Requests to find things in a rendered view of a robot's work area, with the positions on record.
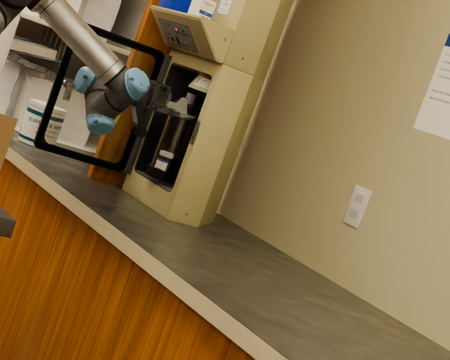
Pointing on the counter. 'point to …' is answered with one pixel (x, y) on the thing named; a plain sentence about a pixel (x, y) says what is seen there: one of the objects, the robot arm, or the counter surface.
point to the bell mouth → (201, 82)
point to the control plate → (178, 35)
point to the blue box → (176, 5)
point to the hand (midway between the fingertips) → (183, 115)
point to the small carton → (202, 8)
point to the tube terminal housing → (218, 113)
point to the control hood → (203, 28)
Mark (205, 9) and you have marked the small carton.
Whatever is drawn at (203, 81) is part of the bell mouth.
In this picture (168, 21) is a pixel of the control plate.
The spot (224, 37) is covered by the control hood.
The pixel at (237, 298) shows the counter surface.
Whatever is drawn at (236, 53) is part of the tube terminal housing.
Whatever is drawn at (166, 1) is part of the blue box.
